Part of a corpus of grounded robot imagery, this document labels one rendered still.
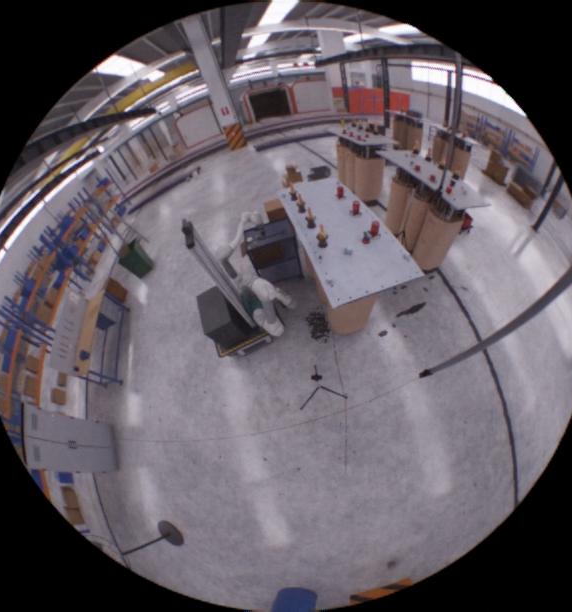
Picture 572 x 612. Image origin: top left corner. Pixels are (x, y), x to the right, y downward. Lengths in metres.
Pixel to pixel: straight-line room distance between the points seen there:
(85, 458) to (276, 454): 3.38
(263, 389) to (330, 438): 1.04
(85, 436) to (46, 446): 0.88
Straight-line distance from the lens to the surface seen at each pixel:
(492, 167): 11.20
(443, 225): 2.78
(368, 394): 2.56
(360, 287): 1.39
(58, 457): 4.24
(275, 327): 2.05
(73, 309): 5.11
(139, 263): 5.27
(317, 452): 2.57
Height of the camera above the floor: 2.51
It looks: 59 degrees down
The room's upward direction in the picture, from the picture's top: 22 degrees counter-clockwise
